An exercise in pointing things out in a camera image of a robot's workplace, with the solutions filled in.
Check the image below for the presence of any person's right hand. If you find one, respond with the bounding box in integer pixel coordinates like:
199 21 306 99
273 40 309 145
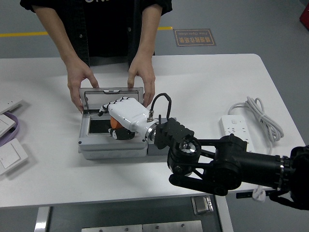
66 59 99 114

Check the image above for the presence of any red crate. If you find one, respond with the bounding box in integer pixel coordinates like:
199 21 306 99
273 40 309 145
299 4 309 25

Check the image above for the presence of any person's left hand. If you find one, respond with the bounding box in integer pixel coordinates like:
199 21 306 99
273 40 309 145
127 56 156 108

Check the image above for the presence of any grey box with clear lid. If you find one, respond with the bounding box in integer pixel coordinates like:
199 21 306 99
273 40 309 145
77 87 148 160

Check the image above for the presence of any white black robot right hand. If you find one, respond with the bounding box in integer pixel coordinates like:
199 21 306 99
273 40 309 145
97 96 154 141

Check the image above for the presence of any white power strip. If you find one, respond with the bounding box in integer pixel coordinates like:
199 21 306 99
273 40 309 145
219 115 256 153

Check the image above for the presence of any grey cube with round hole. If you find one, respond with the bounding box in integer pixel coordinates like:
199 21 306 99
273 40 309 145
146 117 178 157

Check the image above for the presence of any person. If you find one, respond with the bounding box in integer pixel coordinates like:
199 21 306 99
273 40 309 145
19 0 174 69

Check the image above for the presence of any grey metal plate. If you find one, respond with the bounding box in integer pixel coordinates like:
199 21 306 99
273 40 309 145
142 220 203 232
81 224 143 232

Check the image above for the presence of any white table leg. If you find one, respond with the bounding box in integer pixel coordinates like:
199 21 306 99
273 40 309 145
214 194 234 232
33 206 51 232

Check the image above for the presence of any yellow floor tape line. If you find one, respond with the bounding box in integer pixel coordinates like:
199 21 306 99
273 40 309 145
0 26 173 38

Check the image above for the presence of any brown floor sign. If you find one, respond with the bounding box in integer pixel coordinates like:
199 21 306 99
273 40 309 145
173 29 217 47

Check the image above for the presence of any grey metal table bracket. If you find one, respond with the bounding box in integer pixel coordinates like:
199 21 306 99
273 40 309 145
192 196 214 215

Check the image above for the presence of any orange cylinder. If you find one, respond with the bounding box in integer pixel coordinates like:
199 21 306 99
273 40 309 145
110 116 124 129

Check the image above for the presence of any white power cord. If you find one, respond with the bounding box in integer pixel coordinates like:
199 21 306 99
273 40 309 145
228 96 285 202

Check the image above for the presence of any black table control panel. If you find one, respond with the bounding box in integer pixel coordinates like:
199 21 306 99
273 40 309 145
236 190 278 199

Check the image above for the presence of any white switch panel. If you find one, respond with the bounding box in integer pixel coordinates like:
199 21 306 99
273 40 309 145
0 114 17 137
0 138 30 176
0 100 25 115

